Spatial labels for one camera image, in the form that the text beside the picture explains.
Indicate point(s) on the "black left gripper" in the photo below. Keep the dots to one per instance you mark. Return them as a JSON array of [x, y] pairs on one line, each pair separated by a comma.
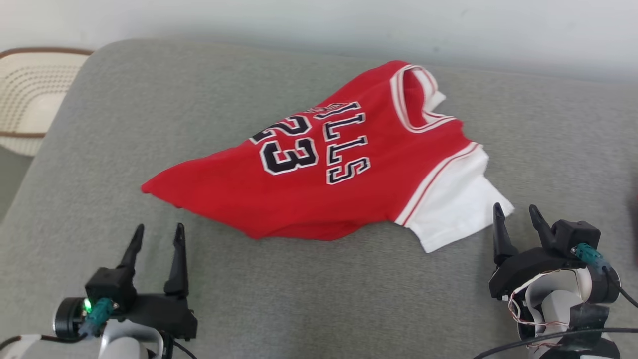
[[164, 314]]

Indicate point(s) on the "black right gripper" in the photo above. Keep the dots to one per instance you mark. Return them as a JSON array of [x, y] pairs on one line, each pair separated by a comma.
[[528, 267]]

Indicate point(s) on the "red basketball jersey number 23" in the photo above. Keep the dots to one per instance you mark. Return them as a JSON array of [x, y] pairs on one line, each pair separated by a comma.
[[309, 199]]

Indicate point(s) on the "cream laundry basket brown rim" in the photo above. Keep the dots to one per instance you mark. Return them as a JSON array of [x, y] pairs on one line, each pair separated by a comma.
[[35, 94]]

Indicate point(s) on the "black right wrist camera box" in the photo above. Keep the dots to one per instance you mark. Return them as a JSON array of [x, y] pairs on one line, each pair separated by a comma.
[[575, 234]]

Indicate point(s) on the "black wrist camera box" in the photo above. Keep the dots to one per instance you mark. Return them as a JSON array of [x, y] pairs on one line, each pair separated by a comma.
[[575, 234], [109, 289]]

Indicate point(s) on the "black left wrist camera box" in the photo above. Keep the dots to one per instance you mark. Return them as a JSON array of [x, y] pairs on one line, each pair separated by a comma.
[[109, 289]]

